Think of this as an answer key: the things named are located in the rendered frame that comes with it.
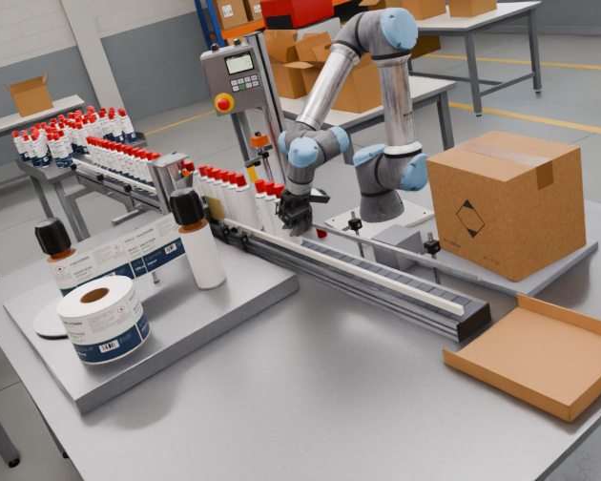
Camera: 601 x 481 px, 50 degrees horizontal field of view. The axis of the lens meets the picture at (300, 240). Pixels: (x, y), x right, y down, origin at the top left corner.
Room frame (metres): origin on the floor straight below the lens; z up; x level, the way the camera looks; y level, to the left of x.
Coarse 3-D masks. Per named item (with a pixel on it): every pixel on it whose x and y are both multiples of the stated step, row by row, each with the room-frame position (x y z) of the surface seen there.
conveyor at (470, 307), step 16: (224, 224) 2.16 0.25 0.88; (256, 240) 1.95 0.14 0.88; (304, 240) 1.85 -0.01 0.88; (304, 256) 1.74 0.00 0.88; (336, 256) 1.68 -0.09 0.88; (336, 272) 1.59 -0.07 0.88; (384, 272) 1.51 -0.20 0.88; (384, 288) 1.43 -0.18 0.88; (416, 288) 1.39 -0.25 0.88; (432, 288) 1.37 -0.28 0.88; (416, 304) 1.32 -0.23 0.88; (464, 304) 1.26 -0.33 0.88; (480, 304) 1.25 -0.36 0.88; (464, 320) 1.21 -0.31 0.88
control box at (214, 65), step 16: (224, 48) 2.09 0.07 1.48; (240, 48) 2.02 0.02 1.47; (208, 64) 2.03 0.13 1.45; (224, 64) 2.02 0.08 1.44; (256, 64) 2.02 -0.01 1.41; (208, 80) 2.03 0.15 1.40; (224, 80) 2.02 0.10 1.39; (224, 96) 2.02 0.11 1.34; (240, 96) 2.02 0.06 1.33; (256, 96) 2.02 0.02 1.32; (224, 112) 2.03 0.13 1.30
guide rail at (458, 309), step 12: (252, 228) 1.97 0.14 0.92; (276, 240) 1.84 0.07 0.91; (300, 252) 1.73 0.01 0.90; (312, 252) 1.68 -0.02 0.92; (336, 264) 1.58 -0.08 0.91; (348, 264) 1.54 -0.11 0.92; (360, 276) 1.50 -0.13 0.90; (372, 276) 1.45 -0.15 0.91; (396, 288) 1.38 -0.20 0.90; (408, 288) 1.34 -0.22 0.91; (432, 300) 1.27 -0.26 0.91; (444, 300) 1.25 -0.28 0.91; (456, 312) 1.21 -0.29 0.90
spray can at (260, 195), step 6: (258, 180) 1.92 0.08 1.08; (258, 186) 1.90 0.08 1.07; (258, 192) 1.91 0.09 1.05; (264, 192) 1.91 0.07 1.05; (258, 198) 1.90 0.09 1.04; (264, 198) 1.89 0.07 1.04; (258, 204) 1.91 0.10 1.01; (264, 204) 1.89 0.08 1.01; (264, 210) 1.89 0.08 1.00; (264, 216) 1.90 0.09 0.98; (264, 222) 1.90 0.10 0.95; (270, 222) 1.89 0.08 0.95; (264, 228) 1.91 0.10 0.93; (270, 228) 1.89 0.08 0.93; (270, 234) 1.90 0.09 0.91
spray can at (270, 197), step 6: (264, 186) 1.87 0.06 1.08; (270, 186) 1.86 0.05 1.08; (270, 192) 1.86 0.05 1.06; (270, 198) 1.86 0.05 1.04; (270, 204) 1.85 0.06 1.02; (270, 210) 1.86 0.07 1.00; (270, 216) 1.87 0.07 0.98; (276, 216) 1.85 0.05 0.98; (276, 222) 1.85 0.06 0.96; (276, 228) 1.86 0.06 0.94; (276, 234) 1.86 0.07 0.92; (282, 234) 1.85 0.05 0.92
